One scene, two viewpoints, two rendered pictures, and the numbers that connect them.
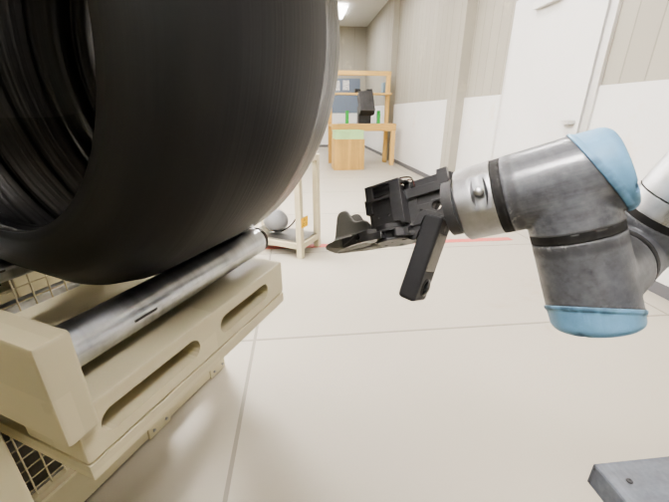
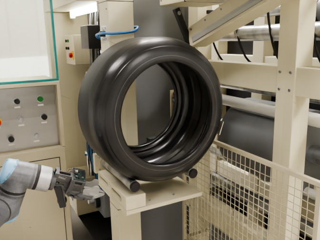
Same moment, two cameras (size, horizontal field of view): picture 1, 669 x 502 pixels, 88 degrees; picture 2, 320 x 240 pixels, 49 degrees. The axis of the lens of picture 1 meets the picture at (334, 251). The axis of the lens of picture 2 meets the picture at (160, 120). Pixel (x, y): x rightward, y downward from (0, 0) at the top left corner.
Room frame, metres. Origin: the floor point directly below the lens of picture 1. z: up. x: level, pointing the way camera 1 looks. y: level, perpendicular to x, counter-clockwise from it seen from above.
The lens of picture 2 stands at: (1.52, -0.80, 1.48)
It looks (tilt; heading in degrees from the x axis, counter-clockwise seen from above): 13 degrees down; 131
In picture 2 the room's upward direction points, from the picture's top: 1 degrees counter-clockwise
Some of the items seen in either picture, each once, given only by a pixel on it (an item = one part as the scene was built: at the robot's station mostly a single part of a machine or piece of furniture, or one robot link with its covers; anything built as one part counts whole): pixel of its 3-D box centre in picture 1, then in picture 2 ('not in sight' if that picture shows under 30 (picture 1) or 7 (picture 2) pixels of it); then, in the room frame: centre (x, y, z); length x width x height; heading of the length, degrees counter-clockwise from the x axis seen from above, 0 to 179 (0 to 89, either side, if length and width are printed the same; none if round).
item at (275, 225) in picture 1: (279, 202); not in sight; (2.86, 0.47, 0.40); 0.60 x 0.35 x 0.80; 66
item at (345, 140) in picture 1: (362, 119); not in sight; (8.00, -0.62, 0.99); 1.46 x 1.31 x 1.97; 96
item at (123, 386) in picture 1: (189, 325); (119, 186); (0.40, 0.20, 0.84); 0.36 x 0.09 x 0.06; 159
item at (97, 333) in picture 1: (184, 280); (119, 173); (0.41, 0.20, 0.90); 0.35 x 0.05 x 0.05; 159
